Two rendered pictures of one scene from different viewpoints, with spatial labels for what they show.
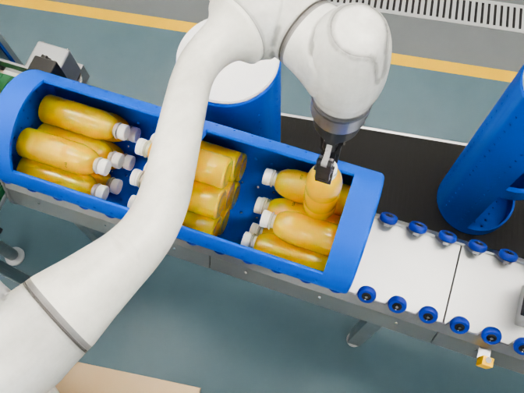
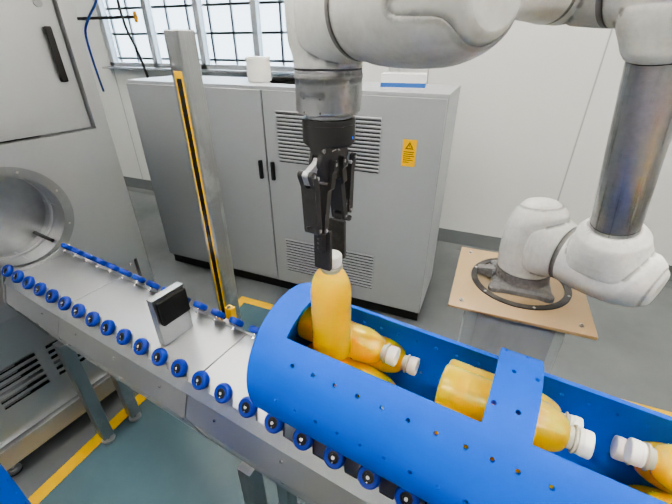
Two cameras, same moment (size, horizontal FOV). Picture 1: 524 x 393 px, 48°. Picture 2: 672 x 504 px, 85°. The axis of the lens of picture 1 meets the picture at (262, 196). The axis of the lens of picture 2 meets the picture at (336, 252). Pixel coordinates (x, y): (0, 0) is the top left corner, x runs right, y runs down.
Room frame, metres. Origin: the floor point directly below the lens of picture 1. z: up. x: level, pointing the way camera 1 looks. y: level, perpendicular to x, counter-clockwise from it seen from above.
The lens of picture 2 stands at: (0.96, -0.05, 1.67)
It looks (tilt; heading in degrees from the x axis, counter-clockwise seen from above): 30 degrees down; 187
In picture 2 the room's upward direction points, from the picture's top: straight up
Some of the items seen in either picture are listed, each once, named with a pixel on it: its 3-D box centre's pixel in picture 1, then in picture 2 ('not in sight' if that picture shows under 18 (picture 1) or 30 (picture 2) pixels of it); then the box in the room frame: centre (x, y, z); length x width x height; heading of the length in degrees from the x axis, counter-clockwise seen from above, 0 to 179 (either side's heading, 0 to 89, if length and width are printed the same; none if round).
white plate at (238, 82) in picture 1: (228, 58); not in sight; (0.90, 0.06, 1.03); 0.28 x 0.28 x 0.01
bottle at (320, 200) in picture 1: (322, 189); (331, 309); (0.43, -0.13, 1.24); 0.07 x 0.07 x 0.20
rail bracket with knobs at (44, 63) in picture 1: (46, 79); not in sight; (0.93, 0.58, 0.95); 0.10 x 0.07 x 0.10; 157
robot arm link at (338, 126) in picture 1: (341, 101); (328, 93); (0.42, -0.13, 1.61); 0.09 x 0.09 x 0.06
